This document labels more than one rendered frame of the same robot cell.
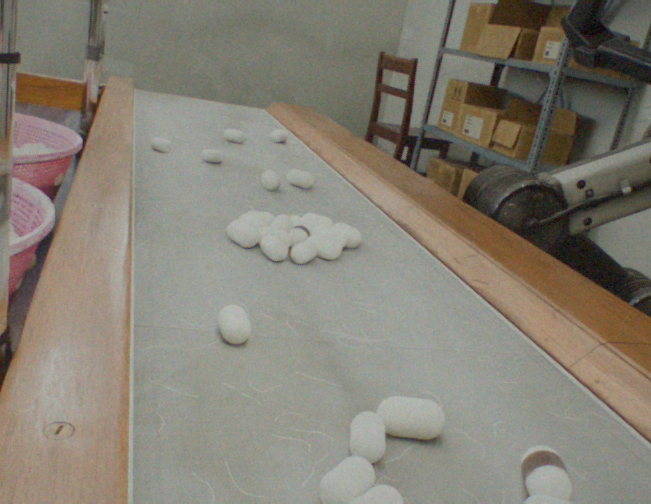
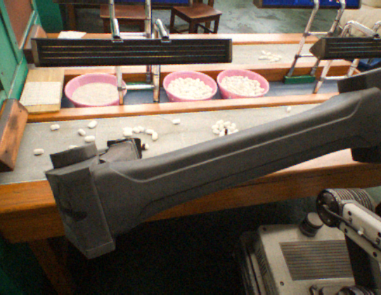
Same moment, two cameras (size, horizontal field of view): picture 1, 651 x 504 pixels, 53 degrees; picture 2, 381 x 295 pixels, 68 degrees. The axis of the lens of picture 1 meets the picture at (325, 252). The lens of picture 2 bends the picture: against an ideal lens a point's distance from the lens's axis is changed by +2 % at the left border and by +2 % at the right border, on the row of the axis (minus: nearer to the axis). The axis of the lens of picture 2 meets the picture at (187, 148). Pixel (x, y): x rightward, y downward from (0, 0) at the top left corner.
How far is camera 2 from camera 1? 1.13 m
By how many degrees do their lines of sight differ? 78
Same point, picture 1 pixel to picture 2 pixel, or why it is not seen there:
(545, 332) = not seen: hidden behind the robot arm
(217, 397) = (159, 121)
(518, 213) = (325, 199)
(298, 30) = not seen: outside the picture
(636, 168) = (371, 230)
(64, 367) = (152, 106)
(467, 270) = not seen: hidden behind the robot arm
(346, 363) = (172, 134)
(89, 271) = (179, 105)
